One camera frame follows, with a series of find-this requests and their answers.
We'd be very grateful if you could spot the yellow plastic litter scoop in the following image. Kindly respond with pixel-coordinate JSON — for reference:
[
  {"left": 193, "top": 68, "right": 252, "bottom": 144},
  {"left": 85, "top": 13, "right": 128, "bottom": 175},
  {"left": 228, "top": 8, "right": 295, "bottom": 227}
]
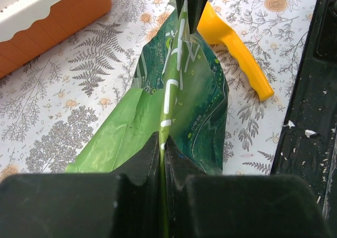
[{"left": 197, "top": 2, "right": 274, "bottom": 101}]

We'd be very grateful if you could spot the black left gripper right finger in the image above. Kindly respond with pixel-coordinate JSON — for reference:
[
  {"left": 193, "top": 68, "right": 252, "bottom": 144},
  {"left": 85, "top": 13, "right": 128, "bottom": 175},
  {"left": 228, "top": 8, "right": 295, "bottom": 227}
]
[{"left": 165, "top": 139, "right": 331, "bottom": 237}]

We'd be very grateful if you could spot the floral patterned table mat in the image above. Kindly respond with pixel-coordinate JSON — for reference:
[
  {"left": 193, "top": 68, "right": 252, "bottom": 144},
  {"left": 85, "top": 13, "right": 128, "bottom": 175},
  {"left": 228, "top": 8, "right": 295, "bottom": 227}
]
[{"left": 1, "top": 0, "right": 316, "bottom": 178}]

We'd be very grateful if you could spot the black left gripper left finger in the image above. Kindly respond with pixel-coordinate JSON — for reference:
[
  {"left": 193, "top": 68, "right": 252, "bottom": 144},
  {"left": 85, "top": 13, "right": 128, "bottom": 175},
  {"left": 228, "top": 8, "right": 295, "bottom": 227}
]
[{"left": 1, "top": 133, "right": 159, "bottom": 237}]

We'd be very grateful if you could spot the white and orange litter box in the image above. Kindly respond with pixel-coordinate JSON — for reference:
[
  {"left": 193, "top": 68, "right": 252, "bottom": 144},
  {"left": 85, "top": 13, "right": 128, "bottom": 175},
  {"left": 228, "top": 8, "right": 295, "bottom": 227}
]
[{"left": 1, "top": 0, "right": 112, "bottom": 77}]

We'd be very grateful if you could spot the green cat litter bag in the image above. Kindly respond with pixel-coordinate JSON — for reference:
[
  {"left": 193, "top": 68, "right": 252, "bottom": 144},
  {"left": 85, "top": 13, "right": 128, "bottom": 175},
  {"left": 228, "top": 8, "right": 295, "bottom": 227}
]
[{"left": 66, "top": 0, "right": 228, "bottom": 237}]

